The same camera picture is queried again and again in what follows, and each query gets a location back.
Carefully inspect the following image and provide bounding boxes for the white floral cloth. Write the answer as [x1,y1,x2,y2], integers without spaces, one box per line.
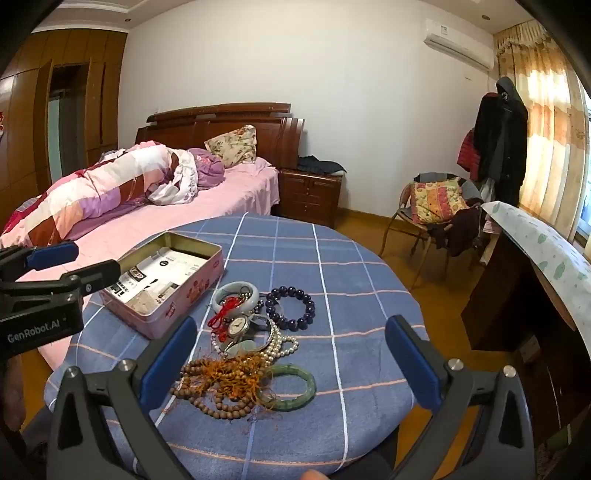
[148,150,199,206]

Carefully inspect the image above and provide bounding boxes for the dark folded clothes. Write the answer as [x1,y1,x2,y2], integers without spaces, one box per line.
[296,154,347,175]

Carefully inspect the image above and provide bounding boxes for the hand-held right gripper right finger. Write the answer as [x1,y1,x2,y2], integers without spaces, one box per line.
[385,315,536,480]

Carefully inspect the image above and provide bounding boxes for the pink metal tin box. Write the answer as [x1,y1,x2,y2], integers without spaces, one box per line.
[99,231,225,341]

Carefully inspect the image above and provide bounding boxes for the blue plaid tablecloth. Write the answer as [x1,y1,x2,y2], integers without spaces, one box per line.
[44,212,430,480]

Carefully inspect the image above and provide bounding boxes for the wooden wardrobe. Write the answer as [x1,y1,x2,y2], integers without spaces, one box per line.
[0,30,127,222]

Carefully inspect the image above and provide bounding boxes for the white pearl necklace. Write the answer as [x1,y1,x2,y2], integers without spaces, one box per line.
[210,318,300,358]

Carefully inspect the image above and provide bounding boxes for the rattan chair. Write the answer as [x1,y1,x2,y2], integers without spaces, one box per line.
[379,173,485,289]

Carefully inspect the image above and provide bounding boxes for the white jade bangle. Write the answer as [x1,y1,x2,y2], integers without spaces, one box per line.
[211,281,259,319]

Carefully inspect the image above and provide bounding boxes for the wooden nightstand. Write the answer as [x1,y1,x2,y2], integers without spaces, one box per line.
[277,167,345,229]

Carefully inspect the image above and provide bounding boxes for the green jade bangle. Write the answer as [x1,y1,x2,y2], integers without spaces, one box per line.
[256,364,318,411]

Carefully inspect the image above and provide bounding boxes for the floral pillow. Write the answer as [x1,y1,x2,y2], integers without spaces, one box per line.
[204,124,257,168]

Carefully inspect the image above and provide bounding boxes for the red cord ornament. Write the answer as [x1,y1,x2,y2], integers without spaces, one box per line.
[208,295,243,330]

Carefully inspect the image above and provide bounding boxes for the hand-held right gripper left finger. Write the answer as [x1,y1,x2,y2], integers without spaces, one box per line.
[46,316,198,480]

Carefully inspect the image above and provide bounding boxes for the wooden bed headboard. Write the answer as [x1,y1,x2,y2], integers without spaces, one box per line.
[135,102,305,169]

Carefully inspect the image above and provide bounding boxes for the dark blue bead bracelet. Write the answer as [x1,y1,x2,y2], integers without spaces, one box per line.
[263,286,317,330]

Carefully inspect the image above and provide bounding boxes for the dark wooden desk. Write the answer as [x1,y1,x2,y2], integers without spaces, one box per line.
[462,226,591,448]

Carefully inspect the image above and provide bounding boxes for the pink patchwork quilt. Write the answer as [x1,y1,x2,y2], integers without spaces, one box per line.
[0,143,185,250]

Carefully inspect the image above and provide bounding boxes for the orange patterned cushion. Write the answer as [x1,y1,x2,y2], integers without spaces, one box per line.
[409,179,471,225]

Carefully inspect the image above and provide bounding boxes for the bed with pink sheet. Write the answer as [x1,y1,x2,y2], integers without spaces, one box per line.
[0,157,282,370]

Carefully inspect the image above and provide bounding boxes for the wooden bead necklace orange tassels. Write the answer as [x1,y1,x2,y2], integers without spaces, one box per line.
[170,351,278,420]

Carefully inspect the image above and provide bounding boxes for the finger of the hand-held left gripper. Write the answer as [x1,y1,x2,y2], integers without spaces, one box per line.
[0,260,122,301]
[0,242,79,280]

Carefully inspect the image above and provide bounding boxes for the white green patterned cloth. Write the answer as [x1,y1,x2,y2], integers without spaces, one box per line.
[480,200,591,330]

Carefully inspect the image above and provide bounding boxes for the purple blanket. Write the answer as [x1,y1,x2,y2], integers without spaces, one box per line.
[187,148,227,188]

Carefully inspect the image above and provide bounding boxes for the silver wristwatch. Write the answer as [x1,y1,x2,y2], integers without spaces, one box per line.
[222,314,273,344]

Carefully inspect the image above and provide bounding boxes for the orange patterned curtain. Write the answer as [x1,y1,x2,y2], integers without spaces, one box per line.
[493,21,585,241]

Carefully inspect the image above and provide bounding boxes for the dark maroon garment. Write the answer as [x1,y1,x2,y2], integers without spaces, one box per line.
[427,208,483,257]

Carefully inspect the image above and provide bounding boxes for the black hanging coat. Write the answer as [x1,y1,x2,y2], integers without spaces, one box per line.
[473,76,529,208]

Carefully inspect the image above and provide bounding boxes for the white air conditioner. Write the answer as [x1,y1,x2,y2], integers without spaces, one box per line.
[424,18,495,71]

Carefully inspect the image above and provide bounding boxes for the red hanging jacket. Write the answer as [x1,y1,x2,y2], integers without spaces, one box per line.
[457,129,481,174]

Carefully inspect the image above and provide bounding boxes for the printed paper sheet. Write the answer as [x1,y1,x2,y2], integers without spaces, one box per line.
[104,247,209,317]

